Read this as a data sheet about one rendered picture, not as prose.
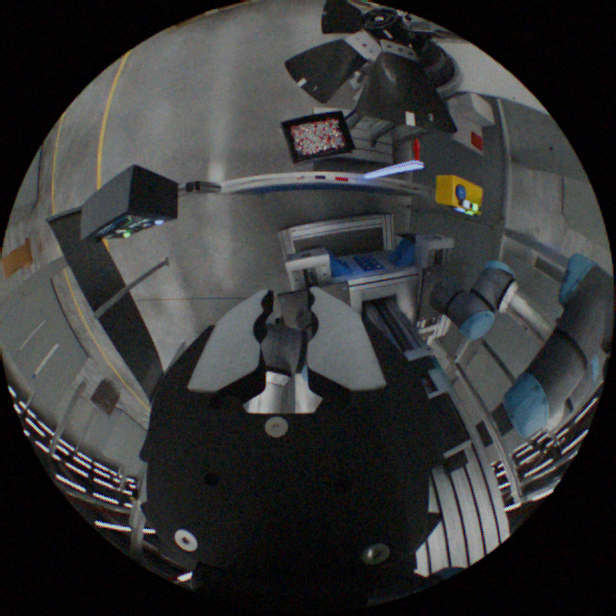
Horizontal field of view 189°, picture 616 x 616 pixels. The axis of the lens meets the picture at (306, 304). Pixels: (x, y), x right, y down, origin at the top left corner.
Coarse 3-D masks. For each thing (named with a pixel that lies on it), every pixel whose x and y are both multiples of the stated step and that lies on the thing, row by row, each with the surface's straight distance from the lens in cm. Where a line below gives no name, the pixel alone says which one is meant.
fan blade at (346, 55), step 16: (320, 48) 72; (336, 48) 70; (352, 48) 69; (288, 64) 78; (304, 64) 74; (320, 64) 71; (336, 64) 70; (352, 64) 69; (320, 80) 71; (336, 80) 70; (320, 96) 72
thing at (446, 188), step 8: (440, 176) 71; (448, 176) 68; (456, 176) 68; (440, 184) 71; (448, 184) 68; (456, 184) 67; (464, 184) 70; (472, 184) 74; (440, 192) 70; (448, 192) 67; (456, 192) 67; (472, 192) 73; (480, 192) 77; (440, 200) 70; (448, 200) 67; (456, 200) 67; (464, 200) 70; (472, 200) 73; (480, 200) 77; (464, 208) 70
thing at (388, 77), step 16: (384, 64) 54; (400, 64) 56; (416, 64) 60; (368, 80) 51; (384, 80) 51; (400, 80) 52; (416, 80) 55; (368, 96) 48; (384, 96) 48; (400, 96) 49; (416, 96) 51; (432, 96) 54; (368, 112) 46; (384, 112) 46; (400, 112) 47; (416, 112) 48; (432, 112) 50; (448, 112) 53; (432, 128) 48; (448, 128) 50
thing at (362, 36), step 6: (354, 36) 69; (360, 36) 69; (366, 36) 69; (348, 42) 70; (354, 42) 69; (360, 42) 69; (366, 42) 69; (372, 42) 69; (360, 48) 69; (366, 48) 69; (372, 48) 69; (378, 48) 69; (366, 54) 69; (372, 54) 69
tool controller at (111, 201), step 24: (144, 168) 50; (96, 192) 60; (120, 192) 48; (144, 192) 48; (168, 192) 55; (96, 216) 56; (120, 216) 47; (144, 216) 49; (168, 216) 54; (96, 240) 63
